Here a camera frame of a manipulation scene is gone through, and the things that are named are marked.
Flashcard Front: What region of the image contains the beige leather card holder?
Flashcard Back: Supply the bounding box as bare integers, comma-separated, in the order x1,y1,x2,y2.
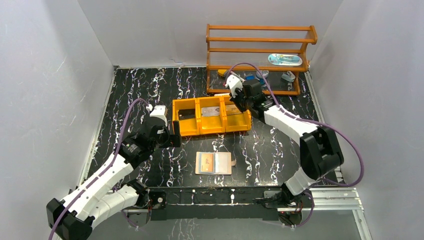
194,152,237,175

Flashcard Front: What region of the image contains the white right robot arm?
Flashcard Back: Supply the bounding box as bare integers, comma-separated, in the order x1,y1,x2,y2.
225,76,344,207

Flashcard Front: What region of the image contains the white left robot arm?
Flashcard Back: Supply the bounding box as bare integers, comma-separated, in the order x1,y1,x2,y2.
46,116,182,240

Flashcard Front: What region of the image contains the brown card in bin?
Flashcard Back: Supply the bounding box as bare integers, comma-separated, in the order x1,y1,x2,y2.
225,104,242,116

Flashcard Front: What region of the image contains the black card in bin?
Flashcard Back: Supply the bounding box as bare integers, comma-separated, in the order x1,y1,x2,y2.
177,108,196,121

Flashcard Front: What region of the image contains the silver card in bin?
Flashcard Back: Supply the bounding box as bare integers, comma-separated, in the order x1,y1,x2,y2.
201,106,221,117

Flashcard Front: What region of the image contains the left orange bin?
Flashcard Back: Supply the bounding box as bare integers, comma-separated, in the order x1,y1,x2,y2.
172,98,200,137

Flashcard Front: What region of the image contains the orange bin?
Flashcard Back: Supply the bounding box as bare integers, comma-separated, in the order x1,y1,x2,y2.
222,95,252,133
172,98,200,137
195,96,227,135

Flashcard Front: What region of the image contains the blue small box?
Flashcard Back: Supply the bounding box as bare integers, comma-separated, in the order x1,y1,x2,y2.
244,75,256,81

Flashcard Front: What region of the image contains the right orange bin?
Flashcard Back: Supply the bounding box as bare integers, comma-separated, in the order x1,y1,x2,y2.
222,95,252,133

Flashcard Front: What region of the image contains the blue white tape roll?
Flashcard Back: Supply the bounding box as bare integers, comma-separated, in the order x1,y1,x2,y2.
255,70,270,85

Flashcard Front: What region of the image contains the middle orange bin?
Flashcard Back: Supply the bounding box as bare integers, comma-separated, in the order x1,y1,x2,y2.
195,96,227,135

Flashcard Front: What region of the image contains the yellow sponge block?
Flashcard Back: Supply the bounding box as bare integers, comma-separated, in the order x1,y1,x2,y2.
217,69,229,78

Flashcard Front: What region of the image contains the blue packaged item on shelf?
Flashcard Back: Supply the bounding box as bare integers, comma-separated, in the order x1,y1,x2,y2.
267,53,303,67

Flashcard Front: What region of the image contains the orange wooden shelf rack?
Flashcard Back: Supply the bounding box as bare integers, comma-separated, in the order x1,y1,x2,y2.
205,24,318,96

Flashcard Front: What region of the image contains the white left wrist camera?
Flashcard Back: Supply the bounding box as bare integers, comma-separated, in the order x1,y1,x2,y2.
146,104,168,127

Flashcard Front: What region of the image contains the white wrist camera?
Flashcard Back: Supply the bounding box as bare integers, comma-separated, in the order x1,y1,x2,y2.
224,74,243,98
146,104,168,127

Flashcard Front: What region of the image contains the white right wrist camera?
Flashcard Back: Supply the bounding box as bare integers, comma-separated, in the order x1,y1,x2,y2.
224,74,243,98

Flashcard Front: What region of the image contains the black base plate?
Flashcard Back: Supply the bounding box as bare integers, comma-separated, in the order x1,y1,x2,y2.
150,186,312,224

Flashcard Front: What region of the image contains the aluminium frame rail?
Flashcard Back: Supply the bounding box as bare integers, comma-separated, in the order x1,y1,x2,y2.
121,187,362,228

